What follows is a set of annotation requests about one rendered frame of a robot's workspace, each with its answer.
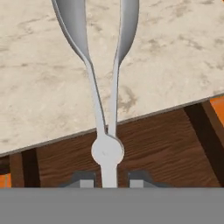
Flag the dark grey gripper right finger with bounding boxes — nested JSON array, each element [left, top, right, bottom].
[[128, 170, 173, 188]]

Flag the brown wooden drawer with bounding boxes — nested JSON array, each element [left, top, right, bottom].
[[0, 100, 224, 188]]

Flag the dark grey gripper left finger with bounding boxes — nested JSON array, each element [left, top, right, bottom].
[[59, 171, 97, 188]]

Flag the silver metal tongs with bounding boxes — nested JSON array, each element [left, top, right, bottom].
[[51, 0, 140, 188]]

